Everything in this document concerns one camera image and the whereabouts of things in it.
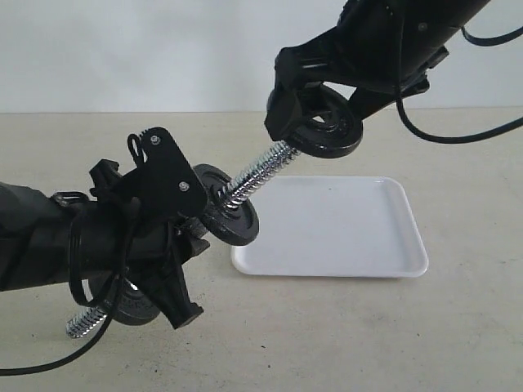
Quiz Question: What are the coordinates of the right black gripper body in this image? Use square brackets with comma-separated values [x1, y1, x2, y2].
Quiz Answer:
[275, 16, 449, 102]

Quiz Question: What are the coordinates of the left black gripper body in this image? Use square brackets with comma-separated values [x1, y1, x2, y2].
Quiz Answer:
[122, 222, 207, 294]

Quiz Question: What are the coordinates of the chrome threaded dumbbell bar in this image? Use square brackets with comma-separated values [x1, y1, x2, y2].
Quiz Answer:
[65, 141, 300, 339]

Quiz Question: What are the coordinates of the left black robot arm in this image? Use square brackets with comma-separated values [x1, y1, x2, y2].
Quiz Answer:
[1, 183, 209, 329]

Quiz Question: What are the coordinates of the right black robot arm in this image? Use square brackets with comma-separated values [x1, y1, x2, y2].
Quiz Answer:
[265, 1, 486, 141]

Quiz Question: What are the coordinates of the white rectangular plastic tray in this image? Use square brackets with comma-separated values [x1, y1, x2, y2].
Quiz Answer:
[230, 176, 429, 278]

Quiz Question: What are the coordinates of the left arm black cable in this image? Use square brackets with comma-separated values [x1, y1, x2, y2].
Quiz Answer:
[0, 203, 140, 376]

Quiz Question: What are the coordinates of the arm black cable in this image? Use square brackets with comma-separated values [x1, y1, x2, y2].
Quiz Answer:
[394, 11, 523, 145]
[0, 203, 140, 376]

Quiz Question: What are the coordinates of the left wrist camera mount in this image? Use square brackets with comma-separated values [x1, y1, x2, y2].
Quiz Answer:
[88, 127, 209, 224]

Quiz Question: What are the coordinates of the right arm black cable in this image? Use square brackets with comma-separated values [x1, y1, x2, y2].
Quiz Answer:
[394, 11, 523, 145]

